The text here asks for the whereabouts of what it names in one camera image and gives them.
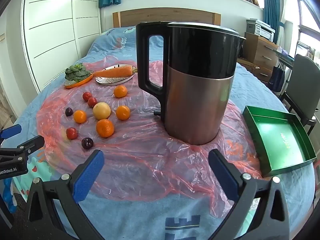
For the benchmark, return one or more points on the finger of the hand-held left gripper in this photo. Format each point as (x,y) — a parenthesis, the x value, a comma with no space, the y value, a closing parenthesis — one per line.
(11,130)
(32,143)

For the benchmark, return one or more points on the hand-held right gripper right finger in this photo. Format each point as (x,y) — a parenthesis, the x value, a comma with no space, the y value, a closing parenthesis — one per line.
(222,175)

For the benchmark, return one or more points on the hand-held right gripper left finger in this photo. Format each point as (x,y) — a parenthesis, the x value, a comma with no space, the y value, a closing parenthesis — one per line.
(90,175)

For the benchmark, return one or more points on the dark purple plum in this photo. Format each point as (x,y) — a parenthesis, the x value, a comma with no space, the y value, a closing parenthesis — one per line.
(68,111)
(87,143)

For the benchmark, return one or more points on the pale yellow round fruit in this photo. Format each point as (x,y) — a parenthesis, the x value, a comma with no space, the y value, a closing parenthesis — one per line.
(101,110)

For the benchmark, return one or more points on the green rectangular tray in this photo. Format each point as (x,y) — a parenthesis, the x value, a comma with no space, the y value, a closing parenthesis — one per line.
(280,140)

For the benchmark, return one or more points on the person's left hand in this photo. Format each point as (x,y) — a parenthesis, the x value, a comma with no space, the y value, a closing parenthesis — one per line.
(10,197)

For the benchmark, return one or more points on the pink transparent plastic sheet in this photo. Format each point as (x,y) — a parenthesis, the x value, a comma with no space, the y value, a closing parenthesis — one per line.
(140,160)

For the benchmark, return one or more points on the orange oval dish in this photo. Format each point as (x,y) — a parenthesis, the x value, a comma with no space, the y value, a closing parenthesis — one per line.
(80,83)

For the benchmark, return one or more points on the black and steel electric kettle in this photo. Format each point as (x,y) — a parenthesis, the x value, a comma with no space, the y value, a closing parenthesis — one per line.
(200,100)

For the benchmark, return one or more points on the green leafy vegetable rosette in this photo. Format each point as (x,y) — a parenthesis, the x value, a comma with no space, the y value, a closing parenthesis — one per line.
(76,73)

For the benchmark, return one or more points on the silver patterned plate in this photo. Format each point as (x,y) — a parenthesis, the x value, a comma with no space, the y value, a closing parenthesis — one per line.
(112,81)

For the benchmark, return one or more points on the orange carrot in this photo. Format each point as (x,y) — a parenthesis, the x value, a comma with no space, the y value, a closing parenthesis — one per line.
(115,72)

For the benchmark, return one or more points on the white wardrobe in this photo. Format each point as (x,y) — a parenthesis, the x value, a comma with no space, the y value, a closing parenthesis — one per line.
(55,30)

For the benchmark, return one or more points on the dark hanging bag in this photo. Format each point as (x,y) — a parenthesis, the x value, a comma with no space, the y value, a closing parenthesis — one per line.
(276,77)

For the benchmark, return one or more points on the grey chair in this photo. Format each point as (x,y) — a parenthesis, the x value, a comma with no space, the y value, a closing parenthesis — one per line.
(302,80)

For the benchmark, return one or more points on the wooden drawer cabinet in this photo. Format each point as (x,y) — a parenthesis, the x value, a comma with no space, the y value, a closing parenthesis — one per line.
(257,52)

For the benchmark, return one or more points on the glass desk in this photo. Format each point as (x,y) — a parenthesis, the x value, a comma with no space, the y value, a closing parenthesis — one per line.
(283,56)

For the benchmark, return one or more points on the white printer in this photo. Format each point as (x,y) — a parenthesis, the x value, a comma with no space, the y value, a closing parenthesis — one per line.
(261,28)

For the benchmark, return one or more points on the wooden headboard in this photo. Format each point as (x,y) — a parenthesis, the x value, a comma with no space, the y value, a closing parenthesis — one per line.
(175,16)

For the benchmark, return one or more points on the window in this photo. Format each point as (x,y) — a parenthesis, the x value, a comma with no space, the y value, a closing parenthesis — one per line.
(307,12)

